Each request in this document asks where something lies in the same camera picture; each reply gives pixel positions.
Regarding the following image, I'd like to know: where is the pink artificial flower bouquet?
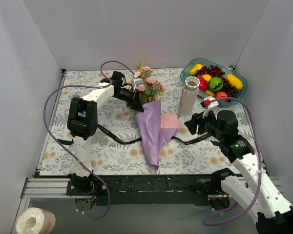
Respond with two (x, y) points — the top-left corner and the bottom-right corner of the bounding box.
(133, 64), (166, 104)

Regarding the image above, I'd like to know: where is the purple wrapping paper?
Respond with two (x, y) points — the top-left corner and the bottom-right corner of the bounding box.
(136, 100), (180, 170)

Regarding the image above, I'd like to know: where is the black ribbon with gold text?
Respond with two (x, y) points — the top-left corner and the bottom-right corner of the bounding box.
(58, 124), (211, 145)

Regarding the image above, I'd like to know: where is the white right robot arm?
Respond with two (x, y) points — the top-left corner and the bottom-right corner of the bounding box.
(185, 110), (293, 234)

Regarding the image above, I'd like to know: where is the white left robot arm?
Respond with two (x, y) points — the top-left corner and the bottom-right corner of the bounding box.
(67, 71), (144, 177)

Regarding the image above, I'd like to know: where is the white ribbed ceramic vase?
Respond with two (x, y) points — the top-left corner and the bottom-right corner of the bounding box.
(178, 76), (200, 115)

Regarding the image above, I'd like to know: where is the red apple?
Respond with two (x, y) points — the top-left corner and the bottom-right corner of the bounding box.
(214, 91), (228, 99)

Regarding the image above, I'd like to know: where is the yellow fruit piece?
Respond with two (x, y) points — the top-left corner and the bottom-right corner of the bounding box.
(206, 90), (214, 96)

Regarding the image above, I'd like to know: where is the pink red fruit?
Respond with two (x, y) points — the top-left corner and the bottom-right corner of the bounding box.
(197, 76), (208, 92)

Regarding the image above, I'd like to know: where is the green round fruit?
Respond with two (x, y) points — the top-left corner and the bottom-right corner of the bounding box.
(208, 77), (223, 92)

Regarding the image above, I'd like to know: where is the floral patterned table mat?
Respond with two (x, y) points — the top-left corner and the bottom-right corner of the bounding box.
(40, 67), (263, 176)

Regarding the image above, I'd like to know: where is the yellow mango right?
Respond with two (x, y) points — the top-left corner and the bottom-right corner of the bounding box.
(226, 74), (243, 90)

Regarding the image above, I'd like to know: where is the yellow mango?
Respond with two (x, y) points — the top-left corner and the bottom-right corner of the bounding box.
(226, 74), (243, 90)
(189, 63), (203, 76)

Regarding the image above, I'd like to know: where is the yellow lemon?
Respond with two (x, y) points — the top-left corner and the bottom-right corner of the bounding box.
(202, 74), (212, 82)

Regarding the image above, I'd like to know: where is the teal plastic fruit basket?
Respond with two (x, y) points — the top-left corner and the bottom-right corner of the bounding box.
(180, 58), (248, 100)

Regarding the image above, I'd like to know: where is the yellow mango left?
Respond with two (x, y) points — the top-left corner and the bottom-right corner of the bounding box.
(189, 63), (203, 76)

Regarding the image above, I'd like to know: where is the dark red grape bunch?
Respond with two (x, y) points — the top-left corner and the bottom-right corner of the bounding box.
(190, 64), (243, 98)

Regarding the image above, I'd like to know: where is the white toilet paper roll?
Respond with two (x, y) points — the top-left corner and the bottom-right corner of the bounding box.
(16, 207), (56, 234)

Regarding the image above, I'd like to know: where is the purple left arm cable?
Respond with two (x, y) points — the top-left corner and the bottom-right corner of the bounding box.
(43, 60), (137, 219)

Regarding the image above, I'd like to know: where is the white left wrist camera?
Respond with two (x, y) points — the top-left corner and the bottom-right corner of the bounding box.
(132, 78), (144, 91)

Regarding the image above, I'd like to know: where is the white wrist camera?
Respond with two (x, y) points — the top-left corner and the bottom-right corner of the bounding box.
(201, 96), (219, 118)
(132, 78), (144, 91)

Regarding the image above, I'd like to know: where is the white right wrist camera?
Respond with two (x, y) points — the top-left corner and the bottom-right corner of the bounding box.
(201, 96), (219, 118)

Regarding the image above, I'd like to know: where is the aluminium frame rail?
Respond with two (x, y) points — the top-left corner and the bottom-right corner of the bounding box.
(21, 177), (71, 198)

